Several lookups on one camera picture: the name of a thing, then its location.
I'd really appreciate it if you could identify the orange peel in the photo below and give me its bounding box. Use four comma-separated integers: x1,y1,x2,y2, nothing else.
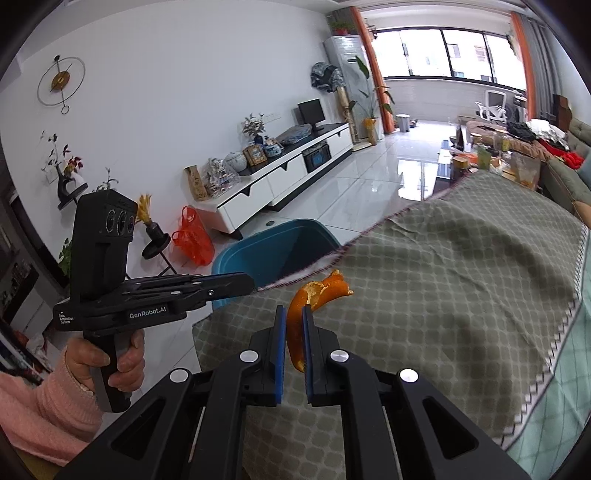
287,269,353,372

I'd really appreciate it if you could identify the teal plastic trash bin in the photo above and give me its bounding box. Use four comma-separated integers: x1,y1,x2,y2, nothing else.
211,219,342,287

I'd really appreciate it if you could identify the small white trash can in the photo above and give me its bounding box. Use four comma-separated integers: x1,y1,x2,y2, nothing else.
396,113,411,133

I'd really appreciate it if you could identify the person's left hand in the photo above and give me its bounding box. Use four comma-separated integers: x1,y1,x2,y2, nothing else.
64,329,146,393

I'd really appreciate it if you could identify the black plant stand shelf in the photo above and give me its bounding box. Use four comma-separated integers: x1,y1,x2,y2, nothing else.
38,131,180,278

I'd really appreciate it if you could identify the orange plastic bag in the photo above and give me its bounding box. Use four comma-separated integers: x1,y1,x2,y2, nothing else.
171,205,215,266

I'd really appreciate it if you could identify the white black tv cabinet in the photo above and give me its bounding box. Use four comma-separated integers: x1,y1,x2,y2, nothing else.
197,123,353,239

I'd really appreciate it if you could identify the small black monitor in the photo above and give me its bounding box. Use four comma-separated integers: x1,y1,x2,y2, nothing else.
297,99,325,133

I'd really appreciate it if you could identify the potted tall green plant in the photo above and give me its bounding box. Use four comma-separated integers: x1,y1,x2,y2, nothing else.
349,56,394,146

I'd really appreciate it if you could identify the left orange curtain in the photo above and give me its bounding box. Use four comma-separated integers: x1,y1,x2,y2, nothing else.
349,7,396,134

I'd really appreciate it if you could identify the cluttered coffee table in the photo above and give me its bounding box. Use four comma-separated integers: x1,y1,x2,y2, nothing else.
433,127,541,194

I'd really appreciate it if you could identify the blue garment on rack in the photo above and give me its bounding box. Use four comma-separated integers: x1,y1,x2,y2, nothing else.
311,62,346,93

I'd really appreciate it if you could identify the white standing air conditioner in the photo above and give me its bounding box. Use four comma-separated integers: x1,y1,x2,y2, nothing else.
324,35,384,142

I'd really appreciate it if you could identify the white office chair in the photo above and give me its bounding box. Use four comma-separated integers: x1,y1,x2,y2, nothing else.
476,90,507,123

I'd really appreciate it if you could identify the pile of clothes on sofa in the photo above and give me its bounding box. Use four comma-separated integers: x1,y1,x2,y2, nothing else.
507,120,585,170

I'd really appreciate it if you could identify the green and brown sectional sofa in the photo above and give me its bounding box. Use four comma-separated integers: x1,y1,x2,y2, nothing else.
540,117,590,227

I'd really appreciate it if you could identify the right orange grey curtain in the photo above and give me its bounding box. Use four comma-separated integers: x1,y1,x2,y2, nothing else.
511,11,561,122

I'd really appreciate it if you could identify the round gold wall clock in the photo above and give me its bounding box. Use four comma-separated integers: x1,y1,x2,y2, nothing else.
36,55,86,115

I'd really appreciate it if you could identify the window with black frame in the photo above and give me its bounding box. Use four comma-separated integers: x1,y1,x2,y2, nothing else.
373,28,526,90

